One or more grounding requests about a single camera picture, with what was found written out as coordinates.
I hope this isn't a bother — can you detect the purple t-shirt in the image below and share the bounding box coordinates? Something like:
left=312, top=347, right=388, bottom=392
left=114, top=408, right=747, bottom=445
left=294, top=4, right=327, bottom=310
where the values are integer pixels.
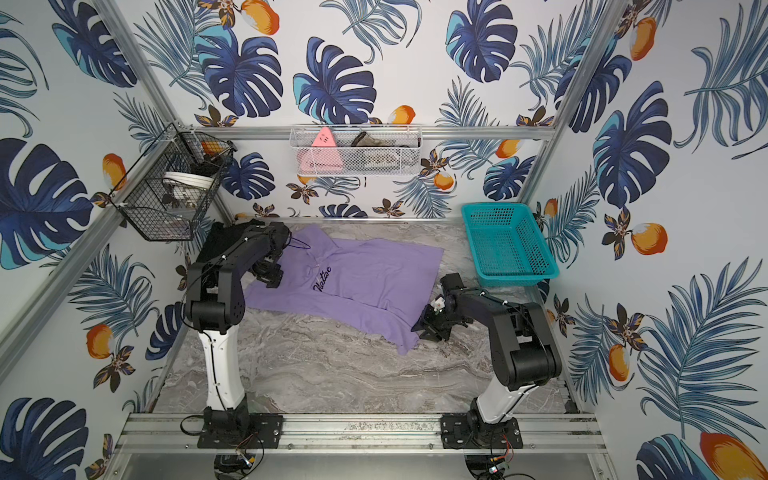
left=245, top=225, right=444, bottom=355

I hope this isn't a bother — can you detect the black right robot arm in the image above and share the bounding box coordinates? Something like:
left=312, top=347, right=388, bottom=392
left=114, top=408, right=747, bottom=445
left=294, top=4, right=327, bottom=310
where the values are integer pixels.
left=412, top=273, right=563, bottom=425

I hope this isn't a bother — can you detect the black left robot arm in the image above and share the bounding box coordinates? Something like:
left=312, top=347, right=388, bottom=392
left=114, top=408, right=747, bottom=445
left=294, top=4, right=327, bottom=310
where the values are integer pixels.
left=184, top=220, right=292, bottom=429

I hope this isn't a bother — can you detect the folded black t-shirt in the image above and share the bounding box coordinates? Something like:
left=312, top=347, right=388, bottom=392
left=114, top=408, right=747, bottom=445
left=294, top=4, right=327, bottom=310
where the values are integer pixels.
left=195, top=220, right=265, bottom=263

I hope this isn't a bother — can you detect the teal plastic basket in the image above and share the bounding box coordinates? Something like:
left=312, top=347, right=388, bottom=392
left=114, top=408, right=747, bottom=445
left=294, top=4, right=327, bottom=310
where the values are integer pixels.
left=461, top=202, right=559, bottom=289

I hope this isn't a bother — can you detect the white bowl in basket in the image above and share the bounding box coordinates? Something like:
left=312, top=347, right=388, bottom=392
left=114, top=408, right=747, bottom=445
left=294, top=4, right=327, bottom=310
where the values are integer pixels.
left=161, top=171, right=213, bottom=191

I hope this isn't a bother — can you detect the pink triangular item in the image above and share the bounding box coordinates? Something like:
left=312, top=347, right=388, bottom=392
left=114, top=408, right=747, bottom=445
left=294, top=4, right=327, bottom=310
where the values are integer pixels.
left=297, top=127, right=344, bottom=175

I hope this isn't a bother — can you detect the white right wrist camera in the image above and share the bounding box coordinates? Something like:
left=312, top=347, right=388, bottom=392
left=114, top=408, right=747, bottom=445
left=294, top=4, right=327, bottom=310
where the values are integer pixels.
left=430, top=295, right=446, bottom=312

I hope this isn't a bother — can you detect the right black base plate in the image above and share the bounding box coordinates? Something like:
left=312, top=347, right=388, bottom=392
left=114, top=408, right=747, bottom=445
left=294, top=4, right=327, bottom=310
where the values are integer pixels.
left=439, top=411, right=523, bottom=451

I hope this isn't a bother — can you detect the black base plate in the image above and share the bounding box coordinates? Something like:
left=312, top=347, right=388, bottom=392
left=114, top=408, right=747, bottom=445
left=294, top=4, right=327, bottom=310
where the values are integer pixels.
left=439, top=411, right=523, bottom=451
left=197, top=410, right=284, bottom=450

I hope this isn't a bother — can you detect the black wire basket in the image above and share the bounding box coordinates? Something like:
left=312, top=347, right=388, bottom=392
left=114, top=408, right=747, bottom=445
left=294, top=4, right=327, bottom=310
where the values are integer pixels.
left=108, top=124, right=236, bottom=242

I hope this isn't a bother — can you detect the white wire wall basket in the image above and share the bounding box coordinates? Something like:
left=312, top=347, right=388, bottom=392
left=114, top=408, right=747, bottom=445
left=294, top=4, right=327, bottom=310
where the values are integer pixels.
left=289, top=125, right=423, bottom=177

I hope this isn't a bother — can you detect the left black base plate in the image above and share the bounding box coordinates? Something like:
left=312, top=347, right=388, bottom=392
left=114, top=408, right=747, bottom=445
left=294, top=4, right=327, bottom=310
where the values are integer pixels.
left=197, top=410, right=284, bottom=450

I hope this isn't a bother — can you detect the aluminium frame bar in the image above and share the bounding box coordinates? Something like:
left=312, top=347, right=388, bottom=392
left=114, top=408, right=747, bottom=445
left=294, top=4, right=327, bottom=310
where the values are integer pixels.
left=185, top=124, right=556, bottom=141

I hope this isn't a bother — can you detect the aluminium front rail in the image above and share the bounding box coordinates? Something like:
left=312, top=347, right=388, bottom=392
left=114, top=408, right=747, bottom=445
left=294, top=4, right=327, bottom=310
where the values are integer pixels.
left=115, top=413, right=608, bottom=455

